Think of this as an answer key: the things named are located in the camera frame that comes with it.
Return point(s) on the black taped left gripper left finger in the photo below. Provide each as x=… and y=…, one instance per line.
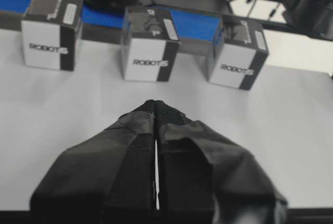
x=109, y=178

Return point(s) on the blue mat strip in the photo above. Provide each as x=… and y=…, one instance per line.
x=188, y=25

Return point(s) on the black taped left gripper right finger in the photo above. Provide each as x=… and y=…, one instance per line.
x=206, y=178

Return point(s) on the white base board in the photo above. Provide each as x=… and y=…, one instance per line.
x=285, y=120

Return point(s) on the middle left Robotis box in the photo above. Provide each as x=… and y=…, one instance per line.
x=51, y=30

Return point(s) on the robotis box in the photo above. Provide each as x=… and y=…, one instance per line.
x=238, y=53
x=51, y=30
x=149, y=44

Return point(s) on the rightmost Robotis box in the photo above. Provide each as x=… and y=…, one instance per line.
x=238, y=53

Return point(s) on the middle right Robotis box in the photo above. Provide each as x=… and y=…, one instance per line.
x=149, y=44

